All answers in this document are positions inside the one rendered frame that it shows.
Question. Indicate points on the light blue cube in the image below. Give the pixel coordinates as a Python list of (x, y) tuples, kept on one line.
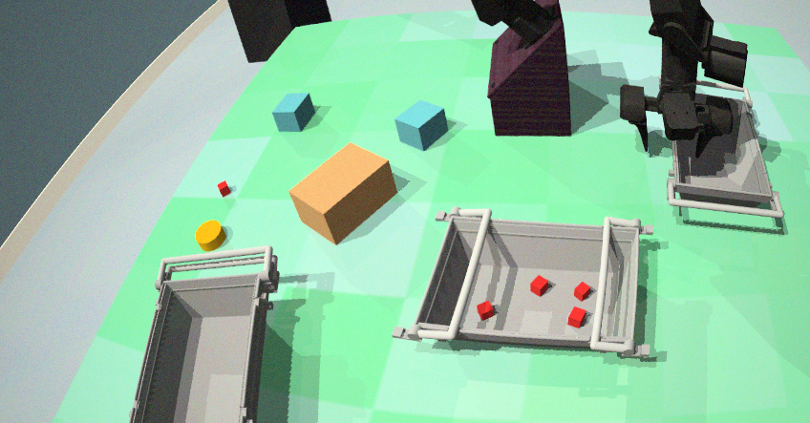
[(421, 125), (293, 112)]

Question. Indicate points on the yellow cylinder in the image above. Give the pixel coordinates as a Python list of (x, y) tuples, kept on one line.
[(210, 235)]

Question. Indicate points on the small red block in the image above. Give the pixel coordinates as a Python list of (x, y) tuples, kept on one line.
[(581, 291), (576, 317), (539, 285), (485, 310), (223, 188)]

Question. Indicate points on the orange block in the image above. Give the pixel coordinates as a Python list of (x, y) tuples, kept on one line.
[(343, 192)]

